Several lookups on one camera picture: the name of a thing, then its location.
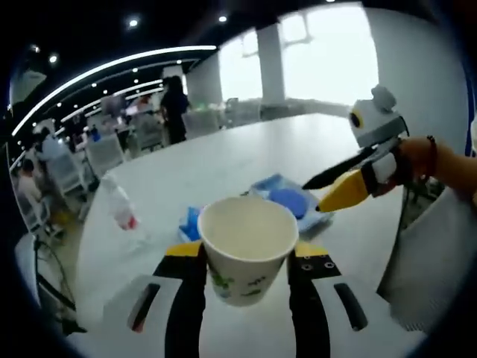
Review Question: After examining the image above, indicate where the white paper cup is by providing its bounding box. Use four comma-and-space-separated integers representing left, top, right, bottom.
197, 196, 300, 307

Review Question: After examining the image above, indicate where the curved ceiling light strip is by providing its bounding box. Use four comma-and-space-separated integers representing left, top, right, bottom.
10, 45, 218, 137

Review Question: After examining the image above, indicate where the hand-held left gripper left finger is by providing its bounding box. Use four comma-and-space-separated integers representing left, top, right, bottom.
102, 242, 208, 358

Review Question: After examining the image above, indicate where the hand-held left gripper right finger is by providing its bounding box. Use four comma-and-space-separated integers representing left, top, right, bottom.
286, 241, 405, 358

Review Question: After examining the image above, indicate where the clear bottle with red label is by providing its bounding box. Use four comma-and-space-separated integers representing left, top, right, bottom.
97, 175, 150, 251

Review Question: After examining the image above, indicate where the blue pouch with oval pad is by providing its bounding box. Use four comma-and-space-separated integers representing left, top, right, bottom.
249, 172, 335, 234

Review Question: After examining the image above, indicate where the group of round ceiling lights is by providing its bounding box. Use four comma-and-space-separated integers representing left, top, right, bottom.
29, 14, 228, 109

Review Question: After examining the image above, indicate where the white table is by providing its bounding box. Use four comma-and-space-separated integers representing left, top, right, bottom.
74, 113, 411, 358

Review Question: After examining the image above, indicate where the blue tissue packet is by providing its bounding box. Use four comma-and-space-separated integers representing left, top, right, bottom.
177, 206, 204, 243

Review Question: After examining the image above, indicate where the white side desk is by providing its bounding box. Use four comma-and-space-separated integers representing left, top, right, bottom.
13, 233, 87, 333

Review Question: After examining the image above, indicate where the person's right hand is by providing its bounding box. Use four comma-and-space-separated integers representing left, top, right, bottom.
397, 136, 432, 183

